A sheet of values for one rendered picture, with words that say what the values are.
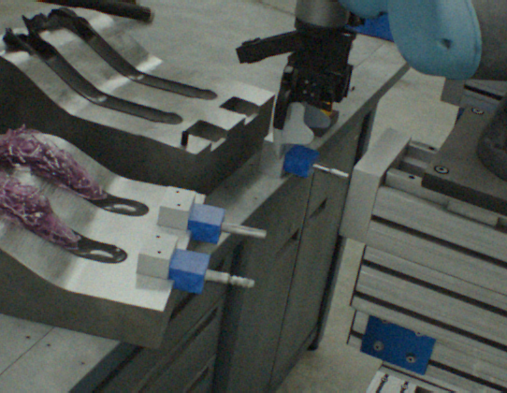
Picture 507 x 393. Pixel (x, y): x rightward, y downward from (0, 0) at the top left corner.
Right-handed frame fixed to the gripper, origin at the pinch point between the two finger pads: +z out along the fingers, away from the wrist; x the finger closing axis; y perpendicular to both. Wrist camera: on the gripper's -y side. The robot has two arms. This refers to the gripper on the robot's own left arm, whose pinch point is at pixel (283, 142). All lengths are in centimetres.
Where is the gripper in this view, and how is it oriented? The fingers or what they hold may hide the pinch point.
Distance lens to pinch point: 141.8
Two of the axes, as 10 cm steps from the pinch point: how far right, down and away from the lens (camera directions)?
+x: 4.2, -4.0, 8.2
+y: 9.0, 3.3, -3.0
